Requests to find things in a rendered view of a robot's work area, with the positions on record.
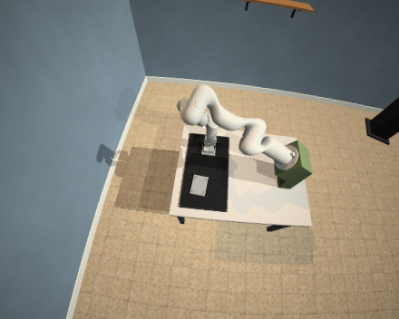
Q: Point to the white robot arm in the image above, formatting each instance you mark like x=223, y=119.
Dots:
x=203, y=96

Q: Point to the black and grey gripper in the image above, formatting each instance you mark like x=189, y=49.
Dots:
x=209, y=142

